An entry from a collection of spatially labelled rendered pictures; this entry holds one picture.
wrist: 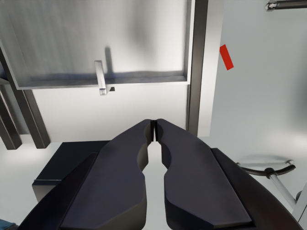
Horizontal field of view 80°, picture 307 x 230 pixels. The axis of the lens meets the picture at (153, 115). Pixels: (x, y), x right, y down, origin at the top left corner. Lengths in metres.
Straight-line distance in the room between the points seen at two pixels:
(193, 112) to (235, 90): 1.06
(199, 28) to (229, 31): 0.98
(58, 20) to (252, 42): 1.16
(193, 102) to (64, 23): 0.23
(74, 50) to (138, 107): 0.14
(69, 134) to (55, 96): 0.08
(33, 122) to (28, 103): 0.03
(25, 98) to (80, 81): 0.10
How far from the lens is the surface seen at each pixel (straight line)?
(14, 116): 0.42
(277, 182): 1.69
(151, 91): 0.32
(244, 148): 1.67
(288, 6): 1.30
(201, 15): 0.29
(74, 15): 0.32
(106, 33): 0.31
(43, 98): 0.38
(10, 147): 0.44
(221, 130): 1.49
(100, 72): 0.28
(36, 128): 0.39
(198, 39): 0.29
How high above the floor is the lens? 1.18
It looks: 63 degrees down
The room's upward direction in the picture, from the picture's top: 179 degrees clockwise
